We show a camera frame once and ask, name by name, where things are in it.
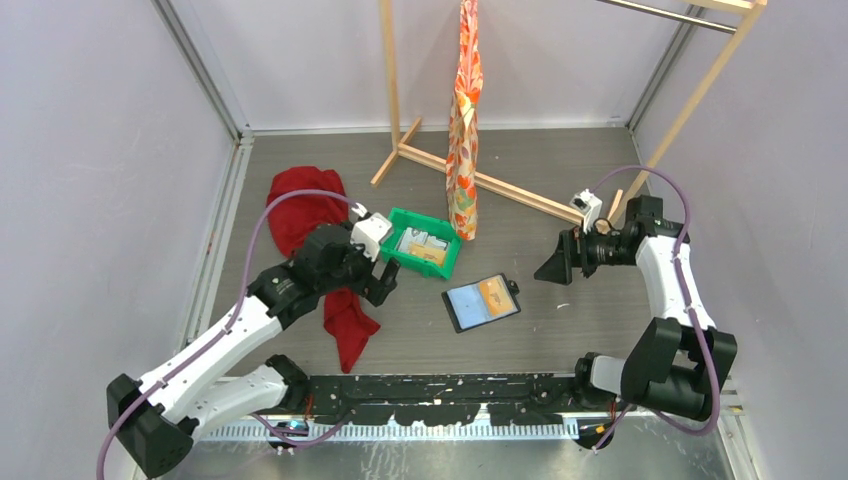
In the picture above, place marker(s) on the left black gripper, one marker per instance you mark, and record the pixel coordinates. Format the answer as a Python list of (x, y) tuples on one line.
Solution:
[(377, 288)]

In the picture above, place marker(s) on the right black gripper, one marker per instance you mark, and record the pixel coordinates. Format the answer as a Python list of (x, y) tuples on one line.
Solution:
[(572, 247)]

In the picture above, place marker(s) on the green plastic bin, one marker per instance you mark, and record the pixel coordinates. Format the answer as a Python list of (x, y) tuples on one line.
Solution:
[(401, 219)]

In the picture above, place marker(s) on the orange patterned credit card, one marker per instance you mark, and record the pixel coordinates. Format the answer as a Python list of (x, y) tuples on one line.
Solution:
[(497, 298)]

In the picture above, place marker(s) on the black card holder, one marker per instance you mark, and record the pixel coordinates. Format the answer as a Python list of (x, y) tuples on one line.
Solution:
[(465, 308)]

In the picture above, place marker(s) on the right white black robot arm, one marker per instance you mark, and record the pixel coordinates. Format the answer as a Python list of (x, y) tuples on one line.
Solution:
[(681, 359)]

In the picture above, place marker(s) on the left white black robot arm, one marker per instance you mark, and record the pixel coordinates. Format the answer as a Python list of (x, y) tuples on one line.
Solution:
[(159, 417)]

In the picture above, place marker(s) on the red cloth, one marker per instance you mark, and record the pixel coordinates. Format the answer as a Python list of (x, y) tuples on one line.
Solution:
[(290, 223)]

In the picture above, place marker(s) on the wooden clothes rack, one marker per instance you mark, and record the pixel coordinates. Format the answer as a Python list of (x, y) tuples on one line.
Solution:
[(735, 18)]

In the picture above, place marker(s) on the orange floral tote bag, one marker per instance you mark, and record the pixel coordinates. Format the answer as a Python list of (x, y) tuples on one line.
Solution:
[(463, 139)]

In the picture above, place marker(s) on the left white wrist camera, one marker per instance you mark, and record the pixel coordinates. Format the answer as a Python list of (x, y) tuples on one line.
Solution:
[(370, 233)]

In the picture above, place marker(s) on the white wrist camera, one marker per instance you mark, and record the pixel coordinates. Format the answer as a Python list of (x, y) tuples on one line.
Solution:
[(370, 233), (589, 206)]

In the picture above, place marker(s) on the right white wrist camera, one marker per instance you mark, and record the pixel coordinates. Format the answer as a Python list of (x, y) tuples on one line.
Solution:
[(589, 206)]

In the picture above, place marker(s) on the perforated metal rail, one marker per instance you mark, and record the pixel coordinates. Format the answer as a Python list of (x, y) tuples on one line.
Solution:
[(253, 431)]

